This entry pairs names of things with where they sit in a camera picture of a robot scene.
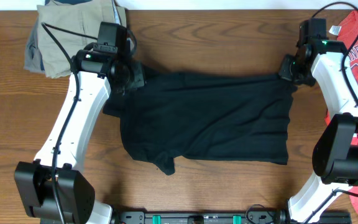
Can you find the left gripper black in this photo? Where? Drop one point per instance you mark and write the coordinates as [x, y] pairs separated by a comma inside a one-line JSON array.
[[137, 79]]

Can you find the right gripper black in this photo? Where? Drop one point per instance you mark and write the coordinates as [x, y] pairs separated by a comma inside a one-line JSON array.
[[286, 70]]

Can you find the black t-shirt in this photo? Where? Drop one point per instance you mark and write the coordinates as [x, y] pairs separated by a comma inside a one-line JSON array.
[[204, 117]]

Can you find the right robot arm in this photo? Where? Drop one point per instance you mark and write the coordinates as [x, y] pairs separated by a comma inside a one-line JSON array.
[[335, 155]]

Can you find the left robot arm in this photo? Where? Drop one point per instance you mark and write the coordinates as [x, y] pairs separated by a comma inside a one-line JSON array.
[[52, 187]]

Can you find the folded khaki trousers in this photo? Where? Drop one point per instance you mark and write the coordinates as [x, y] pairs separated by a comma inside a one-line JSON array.
[[81, 22]]

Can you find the folded grey garment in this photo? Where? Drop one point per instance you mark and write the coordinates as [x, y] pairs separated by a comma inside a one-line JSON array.
[[32, 55]]

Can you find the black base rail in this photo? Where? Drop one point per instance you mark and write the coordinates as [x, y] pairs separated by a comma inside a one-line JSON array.
[[252, 216]]

